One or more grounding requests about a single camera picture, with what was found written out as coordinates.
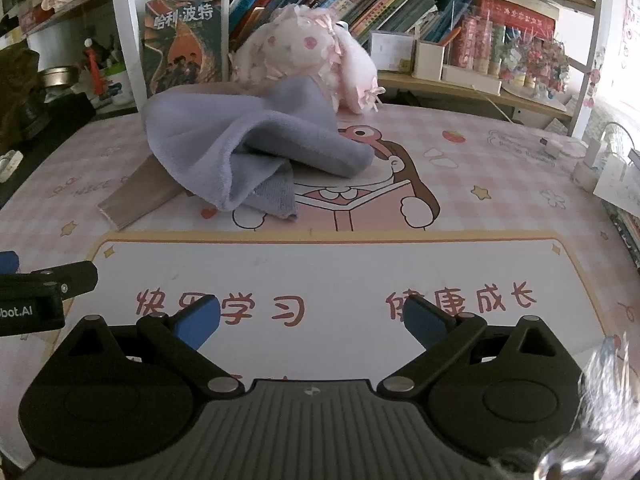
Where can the row of red boxes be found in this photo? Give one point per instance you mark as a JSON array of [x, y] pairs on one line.
[[500, 15]]

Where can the illustrated cover book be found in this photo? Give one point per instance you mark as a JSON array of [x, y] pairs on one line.
[[185, 35]]

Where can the white pen holder box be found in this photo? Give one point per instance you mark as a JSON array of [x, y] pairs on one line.
[[430, 60]]

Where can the large white power adapter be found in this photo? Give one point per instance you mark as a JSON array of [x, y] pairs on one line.
[[586, 170]]

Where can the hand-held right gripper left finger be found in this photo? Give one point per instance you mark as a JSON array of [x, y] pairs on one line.
[[197, 322]]

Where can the pale fluffy fur trim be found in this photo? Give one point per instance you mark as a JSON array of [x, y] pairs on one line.
[[610, 400]]

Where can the round metal tin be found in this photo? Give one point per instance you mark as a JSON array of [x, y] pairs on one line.
[[59, 79]]

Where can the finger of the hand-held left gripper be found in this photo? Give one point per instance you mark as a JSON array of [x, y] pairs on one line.
[[7, 261], [70, 280]]

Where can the white card stand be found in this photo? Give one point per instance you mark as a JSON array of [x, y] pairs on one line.
[[392, 52]]

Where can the white bookshelf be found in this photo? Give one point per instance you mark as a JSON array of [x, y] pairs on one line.
[[120, 20]]

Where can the lavender knit garment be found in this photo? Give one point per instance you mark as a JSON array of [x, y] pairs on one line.
[[210, 135]]

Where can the pink plush toy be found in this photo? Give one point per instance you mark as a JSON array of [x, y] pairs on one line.
[[300, 45]]

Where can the brown fluffy plush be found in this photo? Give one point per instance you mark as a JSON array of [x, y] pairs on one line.
[[20, 90]]

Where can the small white charger plug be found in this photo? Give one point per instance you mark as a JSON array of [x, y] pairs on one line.
[[552, 149]]

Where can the printed pink desk mat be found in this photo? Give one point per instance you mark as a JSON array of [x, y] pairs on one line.
[[350, 270]]

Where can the long white box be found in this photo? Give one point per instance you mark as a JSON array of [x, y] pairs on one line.
[[470, 80]]

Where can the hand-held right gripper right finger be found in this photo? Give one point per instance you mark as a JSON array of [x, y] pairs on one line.
[[425, 325]]

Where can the beige knit garment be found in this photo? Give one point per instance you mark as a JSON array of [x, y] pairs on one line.
[[135, 200]]

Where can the white paper sheet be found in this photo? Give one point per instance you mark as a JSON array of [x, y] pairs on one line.
[[617, 185]]

